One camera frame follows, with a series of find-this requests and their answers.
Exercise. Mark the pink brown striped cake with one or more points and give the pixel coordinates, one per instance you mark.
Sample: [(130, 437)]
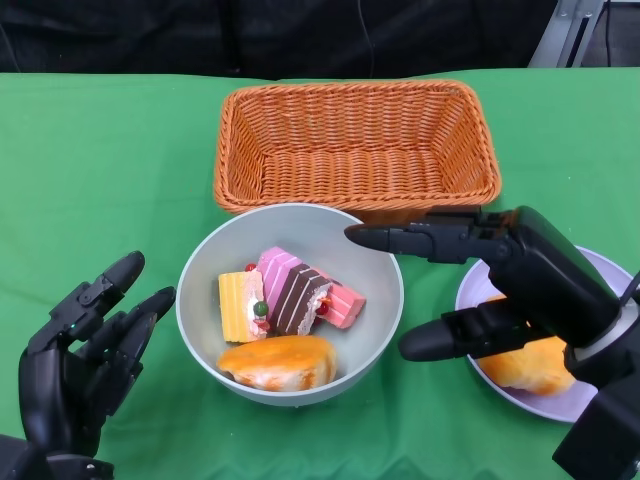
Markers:
[(292, 295)]

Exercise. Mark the green tablecloth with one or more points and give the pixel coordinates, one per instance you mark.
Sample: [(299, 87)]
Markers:
[(125, 175)]

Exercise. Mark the orange donut bread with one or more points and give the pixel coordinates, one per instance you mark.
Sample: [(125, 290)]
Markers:
[(275, 362)]

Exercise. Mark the yellow cake slice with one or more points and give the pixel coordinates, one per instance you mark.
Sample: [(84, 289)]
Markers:
[(235, 310)]

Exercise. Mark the black backdrop cloth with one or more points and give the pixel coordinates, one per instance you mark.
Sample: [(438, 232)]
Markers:
[(200, 40)]

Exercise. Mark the plump orange croissant bread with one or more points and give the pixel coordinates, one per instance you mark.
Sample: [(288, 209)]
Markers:
[(530, 372)]

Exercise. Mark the orange wicker basket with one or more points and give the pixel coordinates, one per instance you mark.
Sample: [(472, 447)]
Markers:
[(350, 170)]

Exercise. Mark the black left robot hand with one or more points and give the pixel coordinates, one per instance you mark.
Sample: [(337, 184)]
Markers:
[(60, 380)]

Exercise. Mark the grey round bowl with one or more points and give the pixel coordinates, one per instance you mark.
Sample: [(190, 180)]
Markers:
[(300, 230)]

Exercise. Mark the grey metal frame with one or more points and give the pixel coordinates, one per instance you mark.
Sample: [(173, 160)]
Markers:
[(562, 35)]

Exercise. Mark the pink layered cake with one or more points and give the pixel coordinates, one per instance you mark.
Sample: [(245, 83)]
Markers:
[(347, 307)]

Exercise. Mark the lavender round plate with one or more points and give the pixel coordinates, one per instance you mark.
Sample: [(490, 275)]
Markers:
[(530, 402)]

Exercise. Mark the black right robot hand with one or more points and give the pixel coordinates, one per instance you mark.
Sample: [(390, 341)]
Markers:
[(550, 280)]

